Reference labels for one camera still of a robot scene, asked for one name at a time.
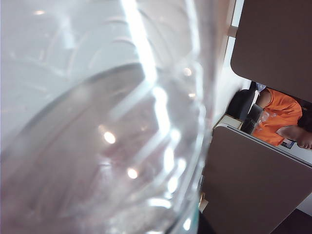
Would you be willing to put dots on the seated background person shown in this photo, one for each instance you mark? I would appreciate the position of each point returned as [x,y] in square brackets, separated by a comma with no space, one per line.
[280,117]

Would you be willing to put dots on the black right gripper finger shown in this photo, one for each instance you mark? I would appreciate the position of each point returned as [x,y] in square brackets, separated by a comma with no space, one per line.
[206,225]

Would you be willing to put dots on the brown desk partition panel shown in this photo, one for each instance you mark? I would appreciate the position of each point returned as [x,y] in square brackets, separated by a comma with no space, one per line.
[248,182]
[275,41]

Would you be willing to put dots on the clear red-label water bottle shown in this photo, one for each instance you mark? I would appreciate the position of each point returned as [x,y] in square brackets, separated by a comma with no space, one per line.
[97,122]

